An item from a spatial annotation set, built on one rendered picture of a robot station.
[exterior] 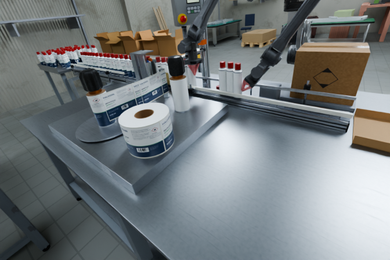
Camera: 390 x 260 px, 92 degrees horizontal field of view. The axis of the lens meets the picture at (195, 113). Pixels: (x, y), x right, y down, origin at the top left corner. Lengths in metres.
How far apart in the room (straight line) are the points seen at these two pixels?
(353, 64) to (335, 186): 0.62
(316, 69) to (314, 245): 0.84
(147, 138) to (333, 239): 0.61
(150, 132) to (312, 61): 0.90
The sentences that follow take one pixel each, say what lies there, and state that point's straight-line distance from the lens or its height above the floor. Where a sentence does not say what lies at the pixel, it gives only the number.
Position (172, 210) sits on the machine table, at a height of 0.83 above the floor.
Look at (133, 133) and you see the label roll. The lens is 0.72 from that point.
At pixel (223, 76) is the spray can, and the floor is 1.00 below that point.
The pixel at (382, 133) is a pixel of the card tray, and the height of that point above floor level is 0.83.
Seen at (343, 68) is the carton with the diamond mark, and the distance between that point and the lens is 1.19.
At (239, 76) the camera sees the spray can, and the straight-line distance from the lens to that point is 1.10.
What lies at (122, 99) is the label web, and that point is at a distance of 1.04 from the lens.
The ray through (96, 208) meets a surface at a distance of 1.64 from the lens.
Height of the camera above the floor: 1.37
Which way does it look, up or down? 29 degrees down
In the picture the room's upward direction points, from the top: 7 degrees counter-clockwise
